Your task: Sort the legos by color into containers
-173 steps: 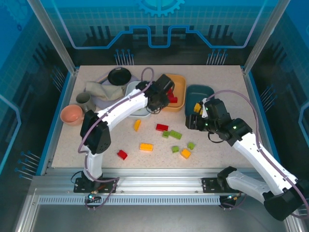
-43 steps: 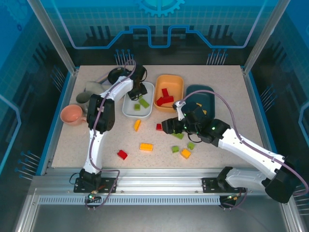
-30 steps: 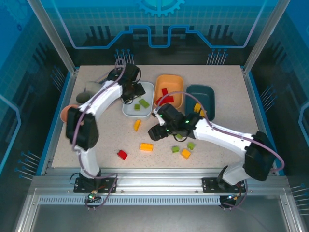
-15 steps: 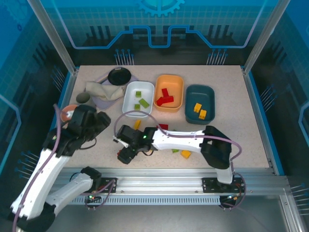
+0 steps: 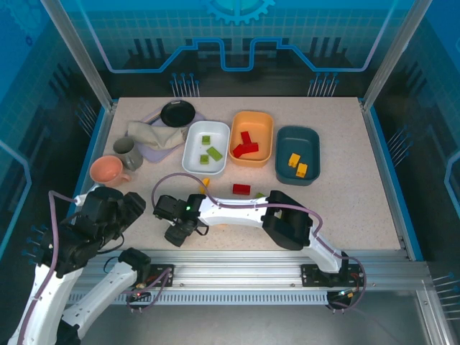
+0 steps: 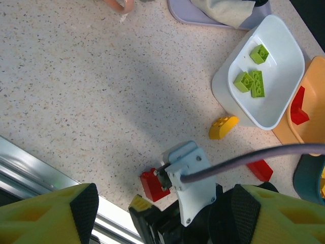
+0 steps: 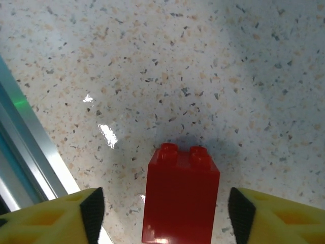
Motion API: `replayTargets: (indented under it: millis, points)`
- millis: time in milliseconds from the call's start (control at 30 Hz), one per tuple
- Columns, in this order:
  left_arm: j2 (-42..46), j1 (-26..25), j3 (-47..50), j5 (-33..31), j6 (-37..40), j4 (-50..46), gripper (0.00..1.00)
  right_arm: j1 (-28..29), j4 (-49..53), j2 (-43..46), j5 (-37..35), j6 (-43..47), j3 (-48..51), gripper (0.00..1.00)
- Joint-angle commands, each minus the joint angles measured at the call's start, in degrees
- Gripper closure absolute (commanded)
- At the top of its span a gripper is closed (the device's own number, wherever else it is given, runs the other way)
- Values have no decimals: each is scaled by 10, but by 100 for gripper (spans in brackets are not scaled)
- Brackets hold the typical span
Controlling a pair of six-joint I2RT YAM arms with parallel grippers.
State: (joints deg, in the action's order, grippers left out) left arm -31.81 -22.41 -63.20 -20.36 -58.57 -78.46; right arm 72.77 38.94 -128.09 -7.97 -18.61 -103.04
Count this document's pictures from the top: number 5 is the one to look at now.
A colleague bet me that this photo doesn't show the beige cloth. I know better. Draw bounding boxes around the beige cloth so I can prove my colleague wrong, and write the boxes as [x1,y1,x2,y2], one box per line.
[126,120,188,150]

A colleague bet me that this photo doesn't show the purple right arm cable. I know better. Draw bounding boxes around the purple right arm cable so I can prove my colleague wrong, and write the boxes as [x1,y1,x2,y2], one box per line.
[150,172,368,316]

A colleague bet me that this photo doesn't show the aluminium frame post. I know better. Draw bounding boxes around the aluminium frame post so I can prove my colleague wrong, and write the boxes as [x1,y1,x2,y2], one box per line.
[360,0,428,111]
[40,0,118,111]

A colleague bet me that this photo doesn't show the pink bowl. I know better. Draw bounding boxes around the pink bowl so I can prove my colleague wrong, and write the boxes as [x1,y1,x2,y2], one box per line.
[89,155,132,188]

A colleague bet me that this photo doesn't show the orange plastic container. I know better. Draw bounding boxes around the orange plastic container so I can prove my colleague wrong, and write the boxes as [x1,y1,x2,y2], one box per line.
[228,111,275,168]

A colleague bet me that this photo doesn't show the grey mug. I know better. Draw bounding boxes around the grey mug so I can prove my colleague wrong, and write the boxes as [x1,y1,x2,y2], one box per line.
[112,137,144,171]

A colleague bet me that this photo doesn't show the blue table side rail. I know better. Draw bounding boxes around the blue table side rail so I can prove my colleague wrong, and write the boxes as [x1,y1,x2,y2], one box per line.
[70,100,118,202]
[360,102,426,262]

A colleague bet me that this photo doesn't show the teal plastic container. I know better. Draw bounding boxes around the teal plastic container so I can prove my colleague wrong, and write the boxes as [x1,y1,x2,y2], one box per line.
[275,125,321,187]

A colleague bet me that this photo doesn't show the aluminium mounting rail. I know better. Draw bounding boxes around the aluminium mounting rail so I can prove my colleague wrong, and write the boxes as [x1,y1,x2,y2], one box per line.
[46,249,431,294]

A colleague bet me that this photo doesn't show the white plastic container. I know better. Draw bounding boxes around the white plastic container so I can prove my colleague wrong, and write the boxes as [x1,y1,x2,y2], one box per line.
[181,120,231,176]

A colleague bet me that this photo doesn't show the slotted cable duct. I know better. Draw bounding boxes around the slotted cable duct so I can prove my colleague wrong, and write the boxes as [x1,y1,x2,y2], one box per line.
[55,290,331,307]

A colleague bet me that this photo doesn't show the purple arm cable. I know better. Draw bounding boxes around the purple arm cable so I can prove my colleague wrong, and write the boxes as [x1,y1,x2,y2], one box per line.
[150,172,368,316]
[16,190,174,345]

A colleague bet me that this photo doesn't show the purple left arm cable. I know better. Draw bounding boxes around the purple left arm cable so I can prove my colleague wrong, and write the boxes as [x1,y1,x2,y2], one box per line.
[16,190,174,345]

